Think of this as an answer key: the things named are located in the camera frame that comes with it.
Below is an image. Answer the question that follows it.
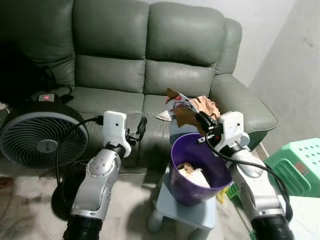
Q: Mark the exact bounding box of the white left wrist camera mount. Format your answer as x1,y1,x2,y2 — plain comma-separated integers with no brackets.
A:
102,111,132,158

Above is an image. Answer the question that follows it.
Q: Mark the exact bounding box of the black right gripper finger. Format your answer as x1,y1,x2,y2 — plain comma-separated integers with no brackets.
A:
195,112,217,131

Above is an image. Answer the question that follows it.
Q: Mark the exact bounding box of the black fabric bundle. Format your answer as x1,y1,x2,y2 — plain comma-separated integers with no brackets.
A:
0,42,51,107

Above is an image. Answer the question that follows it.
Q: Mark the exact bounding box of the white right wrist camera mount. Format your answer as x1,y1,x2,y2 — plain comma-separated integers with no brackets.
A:
218,111,249,151

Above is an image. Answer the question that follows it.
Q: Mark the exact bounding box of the white crumpled paper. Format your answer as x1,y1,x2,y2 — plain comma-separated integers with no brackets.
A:
156,110,174,122

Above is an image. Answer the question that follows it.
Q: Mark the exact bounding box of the black floor fan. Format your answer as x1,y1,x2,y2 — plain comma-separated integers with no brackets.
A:
0,103,90,221

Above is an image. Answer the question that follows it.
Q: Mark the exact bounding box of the purple plastic rubbish bin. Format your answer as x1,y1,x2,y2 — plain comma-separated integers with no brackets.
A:
170,132,233,207

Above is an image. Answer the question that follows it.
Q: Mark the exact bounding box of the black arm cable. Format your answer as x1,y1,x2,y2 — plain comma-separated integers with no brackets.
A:
55,116,106,201
205,135,294,222

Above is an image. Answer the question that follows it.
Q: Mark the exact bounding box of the power strip with red light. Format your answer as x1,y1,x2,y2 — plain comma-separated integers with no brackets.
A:
31,91,57,103

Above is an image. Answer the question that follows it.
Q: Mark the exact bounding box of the green perforated plastic stool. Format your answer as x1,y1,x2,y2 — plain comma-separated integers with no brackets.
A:
264,137,320,198

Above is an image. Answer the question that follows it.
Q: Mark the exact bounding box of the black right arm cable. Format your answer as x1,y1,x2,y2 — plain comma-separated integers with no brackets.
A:
205,135,294,222

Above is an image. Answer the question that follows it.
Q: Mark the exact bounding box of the yellow plastic item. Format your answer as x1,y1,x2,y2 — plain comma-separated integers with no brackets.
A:
216,185,237,205

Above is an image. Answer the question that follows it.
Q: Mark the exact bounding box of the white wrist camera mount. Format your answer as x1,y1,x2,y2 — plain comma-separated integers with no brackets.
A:
102,111,132,158
218,111,249,151

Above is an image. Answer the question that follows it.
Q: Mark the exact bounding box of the grey-green leather sofa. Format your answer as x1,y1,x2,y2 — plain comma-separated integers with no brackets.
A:
0,0,279,168

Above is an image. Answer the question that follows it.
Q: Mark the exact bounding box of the cardboard and paper trash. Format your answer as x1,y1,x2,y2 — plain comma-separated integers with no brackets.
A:
177,161,212,190

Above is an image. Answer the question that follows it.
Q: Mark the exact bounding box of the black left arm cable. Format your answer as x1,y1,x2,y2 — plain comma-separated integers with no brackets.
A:
55,116,106,201

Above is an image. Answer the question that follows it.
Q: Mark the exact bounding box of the peach crumpled cloth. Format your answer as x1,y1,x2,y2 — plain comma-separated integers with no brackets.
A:
189,96,221,120

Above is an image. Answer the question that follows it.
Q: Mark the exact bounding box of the light blue plastic stool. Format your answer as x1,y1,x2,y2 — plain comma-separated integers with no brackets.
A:
147,119,251,235

